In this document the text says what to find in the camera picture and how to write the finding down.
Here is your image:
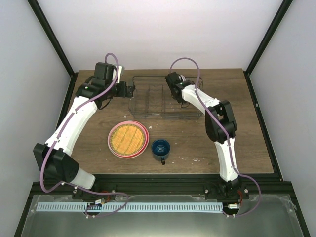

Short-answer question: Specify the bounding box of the black wire dish rack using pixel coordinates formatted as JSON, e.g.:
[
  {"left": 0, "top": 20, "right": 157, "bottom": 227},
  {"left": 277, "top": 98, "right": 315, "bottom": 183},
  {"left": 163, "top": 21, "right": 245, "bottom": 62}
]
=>
[{"left": 128, "top": 76, "right": 202, "bottom": 120}]

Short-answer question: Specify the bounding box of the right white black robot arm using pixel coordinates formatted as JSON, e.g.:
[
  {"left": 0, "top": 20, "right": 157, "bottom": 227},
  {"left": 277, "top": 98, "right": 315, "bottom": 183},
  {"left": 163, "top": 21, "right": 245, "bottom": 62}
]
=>
[{"left": 165, "top": 72, "right": 240, "bottom": 199}]

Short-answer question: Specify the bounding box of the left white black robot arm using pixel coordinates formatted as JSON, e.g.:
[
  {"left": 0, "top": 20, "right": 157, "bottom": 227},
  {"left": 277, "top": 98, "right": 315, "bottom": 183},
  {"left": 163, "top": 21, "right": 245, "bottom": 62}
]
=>
[{"left": 33, "top": 62, "right": 135, "bottom": 199}]

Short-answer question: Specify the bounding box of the pink red plate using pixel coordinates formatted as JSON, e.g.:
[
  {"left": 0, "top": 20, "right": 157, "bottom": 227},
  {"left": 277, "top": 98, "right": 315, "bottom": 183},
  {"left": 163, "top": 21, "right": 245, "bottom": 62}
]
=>
[{"left": 107, "top": 120, "right": 150, "bottom": 159}]

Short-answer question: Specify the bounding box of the orange woven plate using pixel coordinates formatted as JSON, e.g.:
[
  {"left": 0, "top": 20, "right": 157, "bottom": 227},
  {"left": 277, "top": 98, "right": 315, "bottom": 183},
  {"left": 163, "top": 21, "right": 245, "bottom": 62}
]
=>
[{"left": 110, "top": 124, "right": 145, "bottom": 156}]

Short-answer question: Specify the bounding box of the dark blue mug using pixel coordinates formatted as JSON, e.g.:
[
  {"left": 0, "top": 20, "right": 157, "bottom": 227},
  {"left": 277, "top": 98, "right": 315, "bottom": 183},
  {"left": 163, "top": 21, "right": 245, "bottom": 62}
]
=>
[{"left": 151, "top": 139, "right": 170, "bottom": 165}]

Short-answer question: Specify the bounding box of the light blue slotted strip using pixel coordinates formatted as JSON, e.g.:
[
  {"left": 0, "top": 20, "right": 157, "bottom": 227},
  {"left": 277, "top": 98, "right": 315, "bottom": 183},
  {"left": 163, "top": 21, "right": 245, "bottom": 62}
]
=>
[{"left": 36, "top": 202, "right": 223, "bottom": 213}]

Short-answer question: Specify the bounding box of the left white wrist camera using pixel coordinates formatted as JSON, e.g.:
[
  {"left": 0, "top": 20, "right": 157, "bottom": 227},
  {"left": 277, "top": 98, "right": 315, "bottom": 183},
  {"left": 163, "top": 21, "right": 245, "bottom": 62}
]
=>
[{"left": 113, "top": 65, "right": 124, "bottom": 84}]

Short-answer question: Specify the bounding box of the black aluminium frame rail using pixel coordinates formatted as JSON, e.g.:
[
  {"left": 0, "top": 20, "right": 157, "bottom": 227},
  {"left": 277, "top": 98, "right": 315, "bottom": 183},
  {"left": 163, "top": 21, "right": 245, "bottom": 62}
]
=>
[{"left": 29, "top": 172, "right": 294, "bottom": 198}]

